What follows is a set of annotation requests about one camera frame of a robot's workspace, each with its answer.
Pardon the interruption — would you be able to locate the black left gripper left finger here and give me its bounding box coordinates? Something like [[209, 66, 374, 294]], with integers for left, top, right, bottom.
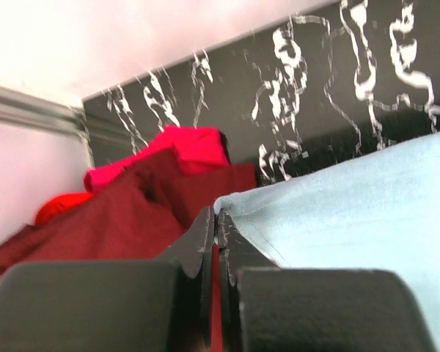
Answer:
[[0, 207, 215, 351]]

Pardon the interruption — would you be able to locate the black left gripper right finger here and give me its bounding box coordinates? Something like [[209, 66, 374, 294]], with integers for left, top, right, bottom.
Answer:
[[216, 210, 436, 351]]

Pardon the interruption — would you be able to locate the light blue t shirt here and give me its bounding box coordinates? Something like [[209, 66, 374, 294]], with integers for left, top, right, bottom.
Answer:
[[214, 132, 440, 350]]

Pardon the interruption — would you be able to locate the dark red folded t shirt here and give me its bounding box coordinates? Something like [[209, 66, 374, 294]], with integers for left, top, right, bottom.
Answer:
[[0, 149, 257, 275]]

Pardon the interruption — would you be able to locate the bright red folded t shirt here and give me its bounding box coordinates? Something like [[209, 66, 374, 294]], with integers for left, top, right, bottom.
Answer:
[[34, 127, 230, 226]]

